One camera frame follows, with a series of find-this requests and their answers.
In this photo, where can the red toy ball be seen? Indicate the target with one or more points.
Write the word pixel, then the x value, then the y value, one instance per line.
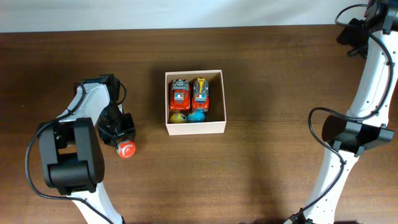
pixel 126 149

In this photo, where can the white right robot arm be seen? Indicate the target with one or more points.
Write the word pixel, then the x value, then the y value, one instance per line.
pixel 346 137

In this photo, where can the yellow toy ball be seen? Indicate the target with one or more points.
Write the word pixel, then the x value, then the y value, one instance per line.
pixel 178 118

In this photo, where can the pink cardboard box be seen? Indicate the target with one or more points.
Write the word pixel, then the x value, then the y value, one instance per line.
pixel 215 119

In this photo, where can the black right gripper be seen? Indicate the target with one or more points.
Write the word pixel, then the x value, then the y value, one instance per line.
pixel 349 35

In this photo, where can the fire truck with yellow ladder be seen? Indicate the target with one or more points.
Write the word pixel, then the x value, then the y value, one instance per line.
pixel 200 98

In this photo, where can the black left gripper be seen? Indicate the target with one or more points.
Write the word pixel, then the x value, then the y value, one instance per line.
pixel 112 137

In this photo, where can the blue toy ball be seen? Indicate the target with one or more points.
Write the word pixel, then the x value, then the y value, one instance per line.
pixel 196 116

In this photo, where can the red fire truck grey top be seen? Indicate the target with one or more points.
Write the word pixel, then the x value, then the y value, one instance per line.
pixel 180 95

